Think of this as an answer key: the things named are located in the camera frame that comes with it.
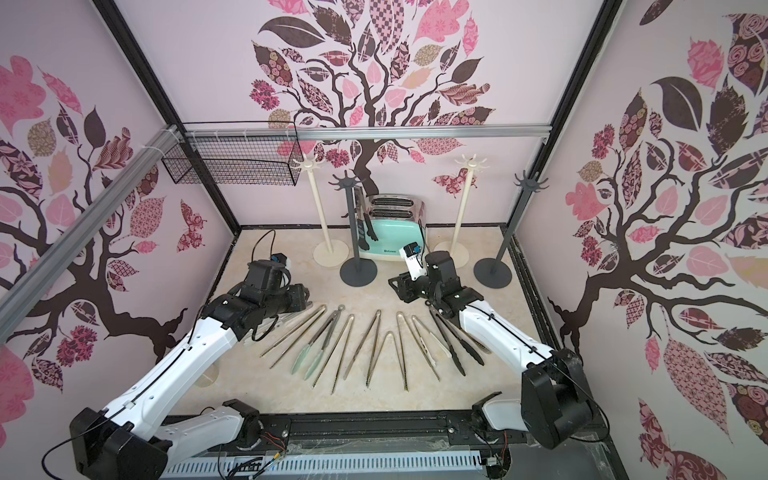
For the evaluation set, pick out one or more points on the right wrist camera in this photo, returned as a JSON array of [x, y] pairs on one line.
[[412, 254]]

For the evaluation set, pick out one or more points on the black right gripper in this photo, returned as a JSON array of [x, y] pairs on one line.
[[405, 286]]

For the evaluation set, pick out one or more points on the white cable duct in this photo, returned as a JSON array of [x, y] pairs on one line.
[[323, 465]]

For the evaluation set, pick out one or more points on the white handled tongs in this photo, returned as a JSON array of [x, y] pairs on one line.
[[426, 334]]

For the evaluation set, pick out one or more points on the black nylon tongs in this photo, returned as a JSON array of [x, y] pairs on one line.
[[446, 332]]

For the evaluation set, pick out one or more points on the cream utensil rack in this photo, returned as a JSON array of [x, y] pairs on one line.
[[330, 252], [461, 185]]

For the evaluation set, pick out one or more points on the grey utensil rack right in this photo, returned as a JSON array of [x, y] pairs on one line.
[[493, 272]]

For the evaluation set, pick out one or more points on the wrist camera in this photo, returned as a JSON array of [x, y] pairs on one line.
[[412, 254], [279, 261]]

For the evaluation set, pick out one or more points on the grey utensil rack stand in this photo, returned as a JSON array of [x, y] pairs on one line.
[[356, 271]]

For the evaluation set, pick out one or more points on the cream utensil rack left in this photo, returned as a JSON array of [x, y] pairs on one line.
[[330, 252]]

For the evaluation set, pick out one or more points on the mint green toaster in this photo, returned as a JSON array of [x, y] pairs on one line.
[[397, 220]]

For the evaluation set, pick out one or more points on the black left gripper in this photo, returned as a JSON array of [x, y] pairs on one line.
[[300, 297]]

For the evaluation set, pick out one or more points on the aluminium frame rail left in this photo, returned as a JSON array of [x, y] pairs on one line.
[[24, 295]]

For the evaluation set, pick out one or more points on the aluminium frame rail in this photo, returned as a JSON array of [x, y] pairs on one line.
[[24, 295], [420, 132]]

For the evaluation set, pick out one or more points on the long steel tongs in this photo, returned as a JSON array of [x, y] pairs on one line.
[[339, 347]]

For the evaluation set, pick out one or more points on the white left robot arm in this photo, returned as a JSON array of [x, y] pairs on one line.
[[128, 438]]

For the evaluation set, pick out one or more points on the aluminium frame rail back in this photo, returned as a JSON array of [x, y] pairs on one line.
[[420, 132]]

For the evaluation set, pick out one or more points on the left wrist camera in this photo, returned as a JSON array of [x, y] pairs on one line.
[[279, 261]]

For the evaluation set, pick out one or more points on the black silicone tip tongs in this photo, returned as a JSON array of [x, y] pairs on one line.
[[365, 232]]

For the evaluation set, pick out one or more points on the clear glass lid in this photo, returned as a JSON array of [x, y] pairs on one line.
[[208, 377]]

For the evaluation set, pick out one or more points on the green silicone tip tongs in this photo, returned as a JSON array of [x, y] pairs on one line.
[[313, 352]]

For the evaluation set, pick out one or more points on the black wire basket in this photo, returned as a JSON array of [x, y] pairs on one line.
[[258, 152]]

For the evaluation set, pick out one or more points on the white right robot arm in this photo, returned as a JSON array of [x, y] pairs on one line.
[[555, 401]]

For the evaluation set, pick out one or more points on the cream utensil rack right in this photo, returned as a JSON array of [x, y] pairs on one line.
[[461, 185]]

